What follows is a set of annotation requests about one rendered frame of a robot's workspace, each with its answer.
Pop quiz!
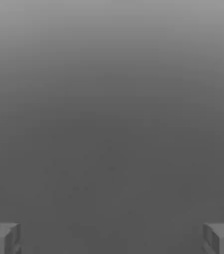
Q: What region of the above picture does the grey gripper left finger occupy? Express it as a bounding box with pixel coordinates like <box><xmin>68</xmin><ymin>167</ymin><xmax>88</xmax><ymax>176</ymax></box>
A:
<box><xmin>0</xmin><ymin>222</ymin><xmax>22</xmax><ymax>254</ymax></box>

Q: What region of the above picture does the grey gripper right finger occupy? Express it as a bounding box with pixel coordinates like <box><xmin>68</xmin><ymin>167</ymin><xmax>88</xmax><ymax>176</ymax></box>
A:
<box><xmin>202</xmin><ymin>222</ymin><xmax>224</xmax><ymax>254</ymax></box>

